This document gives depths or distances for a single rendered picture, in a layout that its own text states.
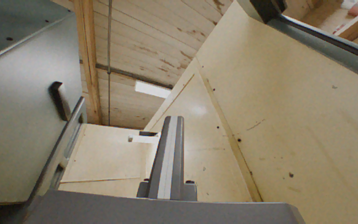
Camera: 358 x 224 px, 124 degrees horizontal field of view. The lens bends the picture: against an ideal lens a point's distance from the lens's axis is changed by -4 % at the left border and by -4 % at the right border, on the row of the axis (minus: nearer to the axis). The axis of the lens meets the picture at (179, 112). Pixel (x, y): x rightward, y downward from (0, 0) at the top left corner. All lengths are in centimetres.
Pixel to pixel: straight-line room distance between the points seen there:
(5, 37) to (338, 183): 90
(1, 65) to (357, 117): 84
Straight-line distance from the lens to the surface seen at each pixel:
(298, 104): 39
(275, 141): 38
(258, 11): 52
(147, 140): 92
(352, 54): 41
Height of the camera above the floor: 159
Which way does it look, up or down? 35 degrees up
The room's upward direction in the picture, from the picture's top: 10 degrees counter-clockwise
